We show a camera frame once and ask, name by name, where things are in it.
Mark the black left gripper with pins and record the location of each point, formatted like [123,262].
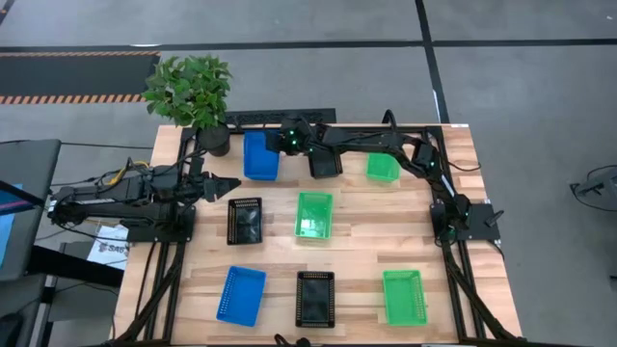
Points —
[198,187]

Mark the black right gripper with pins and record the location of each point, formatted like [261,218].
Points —
[279,141]

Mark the blue plastic basket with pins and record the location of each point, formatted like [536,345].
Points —
[258,159]
[241,296]

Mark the black plastic basket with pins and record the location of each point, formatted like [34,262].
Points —
[245,221]
[315,299]
[325,166]

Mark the green plastic basket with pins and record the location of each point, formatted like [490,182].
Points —
[405,299]
[383,168]
[313,217]

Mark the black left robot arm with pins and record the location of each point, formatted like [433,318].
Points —
[120,193]

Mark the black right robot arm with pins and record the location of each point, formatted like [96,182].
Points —
[366,137]

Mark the black patterned floor grille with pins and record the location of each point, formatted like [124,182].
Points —
[260,117]

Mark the black plant pot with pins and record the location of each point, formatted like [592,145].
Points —
[214,142]

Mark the green leafy potted plant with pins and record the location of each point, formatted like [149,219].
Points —
[188,91]

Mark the white printed paper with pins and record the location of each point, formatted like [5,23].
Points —
[108,250]

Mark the black desk beam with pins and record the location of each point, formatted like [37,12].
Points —
[72,267]

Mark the black hazard striped floor mat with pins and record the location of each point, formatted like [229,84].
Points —
[72,77]

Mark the dark grey desk top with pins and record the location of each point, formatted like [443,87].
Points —
[34,164]

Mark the black slanted bar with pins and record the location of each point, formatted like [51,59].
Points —
[19,195]

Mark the blue flat sheet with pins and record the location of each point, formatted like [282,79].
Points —
[6,226]

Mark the black rounded object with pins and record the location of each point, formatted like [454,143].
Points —
[9,332]

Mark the black aluminium table frame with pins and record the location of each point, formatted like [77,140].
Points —
[174,260]

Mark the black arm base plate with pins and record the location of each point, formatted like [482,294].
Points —
[144,236]
[477,233]

